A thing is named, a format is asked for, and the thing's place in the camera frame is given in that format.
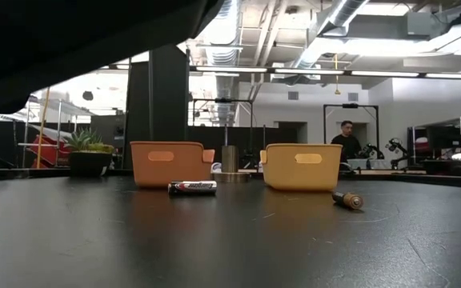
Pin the silver Energizer battery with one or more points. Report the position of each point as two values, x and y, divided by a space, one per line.
192 188

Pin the black copper Duracell battery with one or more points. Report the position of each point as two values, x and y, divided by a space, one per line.
348 200

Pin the black background robot arm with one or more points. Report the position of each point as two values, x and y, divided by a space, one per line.
394 148

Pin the brass cylinder on round base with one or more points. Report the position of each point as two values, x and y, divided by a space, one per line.
229 160

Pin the orange plastic bin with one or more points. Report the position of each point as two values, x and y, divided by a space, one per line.
166 166

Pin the white LED light strip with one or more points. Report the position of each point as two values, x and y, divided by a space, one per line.
308 71
384 73
454 75
230 69

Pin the yellow plastic bin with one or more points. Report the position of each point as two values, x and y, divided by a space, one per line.
300 172

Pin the person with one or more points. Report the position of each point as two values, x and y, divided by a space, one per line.
346 144

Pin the succulent plant in black pot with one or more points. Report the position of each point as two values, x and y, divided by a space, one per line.
88 162

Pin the red cart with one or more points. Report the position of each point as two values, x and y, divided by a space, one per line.
48 154

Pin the shelf with red bins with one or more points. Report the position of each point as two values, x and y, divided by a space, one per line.
446 140

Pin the grey ceiling air unit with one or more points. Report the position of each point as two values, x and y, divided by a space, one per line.
422 24

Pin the round silver lamp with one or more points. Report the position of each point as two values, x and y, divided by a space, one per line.
460 158

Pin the black background rig frame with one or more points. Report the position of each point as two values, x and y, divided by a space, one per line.
325 128
251 128

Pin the corrugated silver duct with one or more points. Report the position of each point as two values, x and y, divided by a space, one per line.
224 52

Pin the silver ventilation duct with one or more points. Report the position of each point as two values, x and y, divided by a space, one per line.
346 10

